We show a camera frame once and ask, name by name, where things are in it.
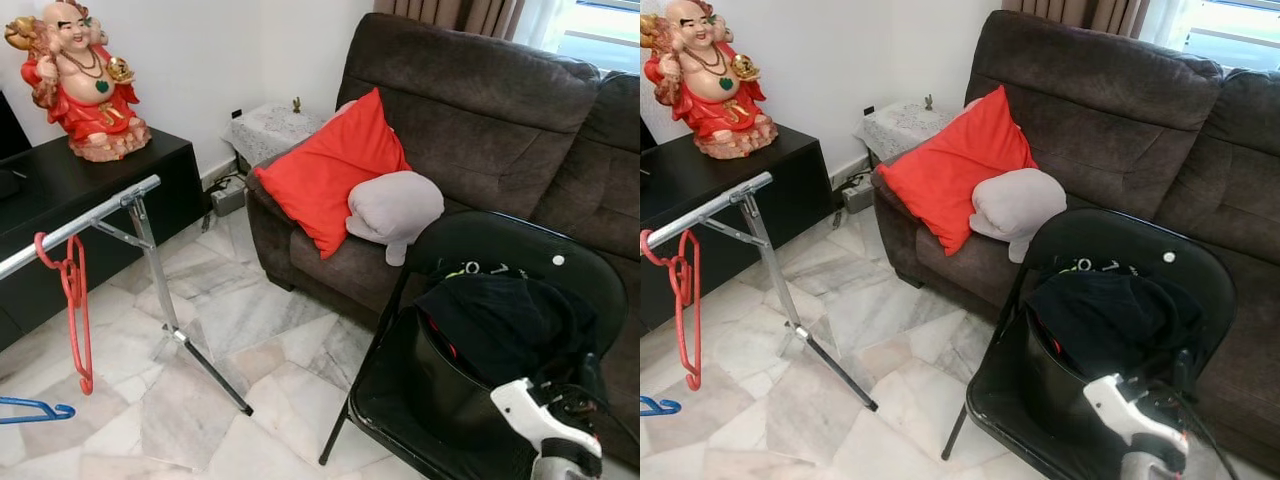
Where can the blue plastic hanger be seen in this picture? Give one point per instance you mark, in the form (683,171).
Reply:
(35,408)
(660,406)

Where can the red plastic hanger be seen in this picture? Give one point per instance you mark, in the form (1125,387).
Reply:
(78,300)
(688,300)

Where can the large black tub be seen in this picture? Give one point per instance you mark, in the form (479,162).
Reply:
(450,400)
(1060,400)

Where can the dark garment red trim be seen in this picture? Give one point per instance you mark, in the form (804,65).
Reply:
(1051,342)
(438,335)

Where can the black folding chair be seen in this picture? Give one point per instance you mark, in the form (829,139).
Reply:
(1150,235)
(540,240)

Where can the silver metal clothes rack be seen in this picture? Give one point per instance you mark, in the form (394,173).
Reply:
(140,230)
(765,240)

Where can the grey cushion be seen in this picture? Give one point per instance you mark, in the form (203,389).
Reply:
(395,205)
(1018,200)

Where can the black TV cabinet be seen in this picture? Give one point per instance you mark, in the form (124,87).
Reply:
(720,180)
(80,190)

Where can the brown fabric sofa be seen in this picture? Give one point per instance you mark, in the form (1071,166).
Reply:
(1100,100)
(480,110)

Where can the red cushion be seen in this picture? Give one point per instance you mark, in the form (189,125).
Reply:
(955,165)
(330,170)

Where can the red laughing Buddha statue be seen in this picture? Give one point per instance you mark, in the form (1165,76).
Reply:
(85,80)
(712,80)

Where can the bright window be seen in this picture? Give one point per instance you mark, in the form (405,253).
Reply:
(1235,30)
(600,30)

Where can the lace covered side table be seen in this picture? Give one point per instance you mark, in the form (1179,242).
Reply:
(270,130)
(900,125)

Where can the brown curtain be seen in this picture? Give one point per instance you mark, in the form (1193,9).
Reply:
(1080,12)
(450,12)

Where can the black television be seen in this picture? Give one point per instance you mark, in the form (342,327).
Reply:
(10,125)

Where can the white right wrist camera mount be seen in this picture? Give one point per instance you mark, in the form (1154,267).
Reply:
(525,410)
(1125,410)

